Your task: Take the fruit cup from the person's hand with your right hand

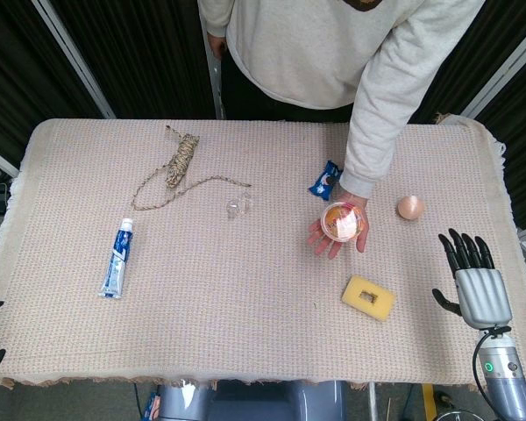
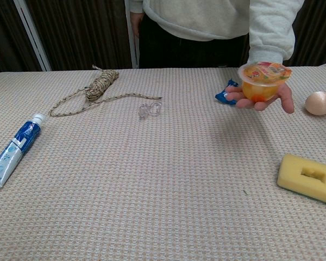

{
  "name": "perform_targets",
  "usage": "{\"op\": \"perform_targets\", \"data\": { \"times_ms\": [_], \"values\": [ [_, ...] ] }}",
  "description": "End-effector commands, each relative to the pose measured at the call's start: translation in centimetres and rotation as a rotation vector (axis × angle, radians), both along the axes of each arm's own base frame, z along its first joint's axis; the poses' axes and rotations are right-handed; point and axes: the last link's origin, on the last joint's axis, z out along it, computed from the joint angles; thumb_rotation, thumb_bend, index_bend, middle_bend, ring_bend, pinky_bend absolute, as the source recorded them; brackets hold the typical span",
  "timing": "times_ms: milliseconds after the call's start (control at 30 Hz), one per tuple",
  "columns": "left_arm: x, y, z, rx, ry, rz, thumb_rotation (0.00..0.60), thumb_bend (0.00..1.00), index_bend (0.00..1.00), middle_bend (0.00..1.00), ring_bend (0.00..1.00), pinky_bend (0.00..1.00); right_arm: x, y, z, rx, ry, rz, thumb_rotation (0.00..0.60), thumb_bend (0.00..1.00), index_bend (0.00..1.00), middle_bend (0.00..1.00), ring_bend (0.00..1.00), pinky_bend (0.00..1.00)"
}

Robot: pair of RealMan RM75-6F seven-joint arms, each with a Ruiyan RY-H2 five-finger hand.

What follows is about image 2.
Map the person's bare left hand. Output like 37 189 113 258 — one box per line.
225 80 295 114

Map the person's bare right hand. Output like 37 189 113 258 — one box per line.
131 11 143 37

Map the orange fruit jelly cup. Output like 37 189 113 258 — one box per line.
238 61 293 103

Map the beige egg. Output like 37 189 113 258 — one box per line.
304 91 326 116

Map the person in grey sweatshirt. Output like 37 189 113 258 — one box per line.
129 0 305 69

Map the blue snack wrapper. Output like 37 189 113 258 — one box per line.
215 79 239 106

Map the person's grey sweatshirt left sleeve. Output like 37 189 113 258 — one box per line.
246 0 305 67

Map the yellow sponge with rectangular hole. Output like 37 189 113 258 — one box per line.
277 153 326 208

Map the clear plastic clip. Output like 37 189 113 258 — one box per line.
137 101 162 119

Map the beige woven tablecloth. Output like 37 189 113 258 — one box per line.
0 63 326 261

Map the blue and white toothpaste tube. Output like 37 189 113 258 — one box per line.
0 113 47 189

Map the white metal frame post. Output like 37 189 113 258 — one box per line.
124 0 140 69
12 0 53 72

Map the braided beige rope bundle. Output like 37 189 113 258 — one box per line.
48 64 163 118

